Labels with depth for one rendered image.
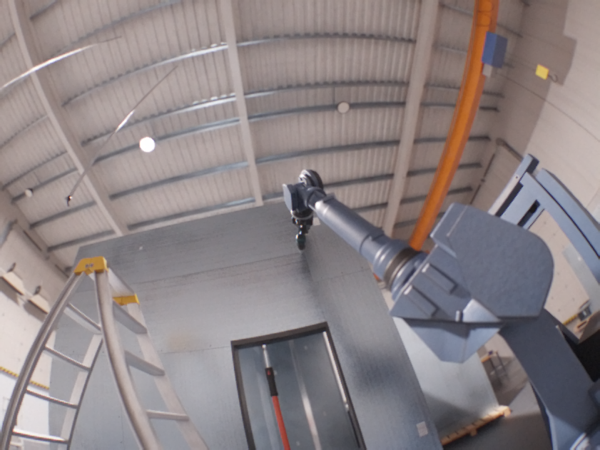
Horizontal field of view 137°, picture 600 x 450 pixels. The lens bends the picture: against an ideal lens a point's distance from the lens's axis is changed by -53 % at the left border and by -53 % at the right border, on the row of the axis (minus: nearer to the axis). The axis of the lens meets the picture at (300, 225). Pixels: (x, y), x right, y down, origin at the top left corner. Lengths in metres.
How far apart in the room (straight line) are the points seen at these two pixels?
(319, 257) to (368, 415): 1.06
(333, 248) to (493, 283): 1.34
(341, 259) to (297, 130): 6.03
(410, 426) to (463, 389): 4.03
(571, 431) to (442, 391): 4.54
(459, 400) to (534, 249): 4.97
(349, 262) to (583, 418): 1.58
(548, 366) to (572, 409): 0.19
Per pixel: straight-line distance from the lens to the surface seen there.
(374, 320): 1.56
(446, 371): 5.43
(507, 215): 1.45
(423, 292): 0.73
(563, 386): 1.02
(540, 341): 0.99
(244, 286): 1.67
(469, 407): 5.57
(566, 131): 10.60
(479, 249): 0.65
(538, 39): 11.41
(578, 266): 6.21
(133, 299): 1.44
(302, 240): 1.57
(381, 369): 1.49
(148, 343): 1.31
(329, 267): 1.69
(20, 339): 11.55
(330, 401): 4.91
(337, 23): 6.97
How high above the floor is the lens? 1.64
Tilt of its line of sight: 41 degrees up
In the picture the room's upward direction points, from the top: 18 degrees counter-clockwise
